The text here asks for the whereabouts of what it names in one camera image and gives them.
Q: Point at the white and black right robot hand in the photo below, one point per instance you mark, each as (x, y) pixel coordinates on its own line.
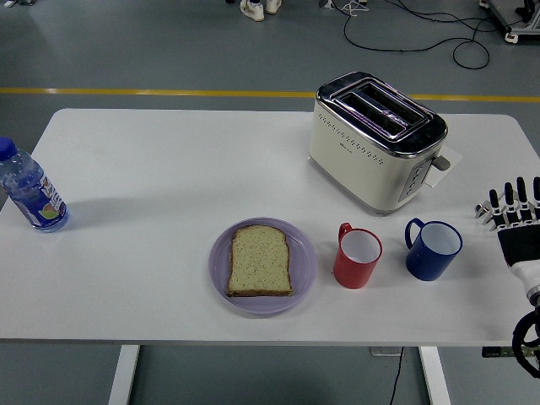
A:
(521, 246)

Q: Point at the blue enamel mug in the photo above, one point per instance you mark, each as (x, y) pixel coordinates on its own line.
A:
(426, 263)

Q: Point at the slice of toast bread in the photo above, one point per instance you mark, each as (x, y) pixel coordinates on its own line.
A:
(259, 261)

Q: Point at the silver metal toast rack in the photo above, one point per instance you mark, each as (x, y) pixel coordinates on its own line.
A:
(484, 215)

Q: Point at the black table control panel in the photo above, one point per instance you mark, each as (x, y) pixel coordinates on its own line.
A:
(498, 352)

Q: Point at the white table leg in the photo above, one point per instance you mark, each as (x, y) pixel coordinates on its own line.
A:
(123, 375)
(434, 375)

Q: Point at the red enamel mug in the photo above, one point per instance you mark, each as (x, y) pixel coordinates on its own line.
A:
(352, 272)

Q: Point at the grey under-table box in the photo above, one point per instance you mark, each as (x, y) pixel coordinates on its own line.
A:
(381, 351)

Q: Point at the cream and chrome toaster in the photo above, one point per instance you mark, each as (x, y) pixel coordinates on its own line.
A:
(358, 164)

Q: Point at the purple round plate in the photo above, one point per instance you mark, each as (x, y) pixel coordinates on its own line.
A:
(304, 257)

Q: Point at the person's white shoe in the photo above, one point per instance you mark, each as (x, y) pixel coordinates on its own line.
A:
(273, 6)
(252, 10)

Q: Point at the clear water bottle blue cap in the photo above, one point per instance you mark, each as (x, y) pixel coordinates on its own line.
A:
(34, 194)

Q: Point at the wheeled equipment frame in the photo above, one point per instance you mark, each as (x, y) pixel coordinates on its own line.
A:
(521, 27)

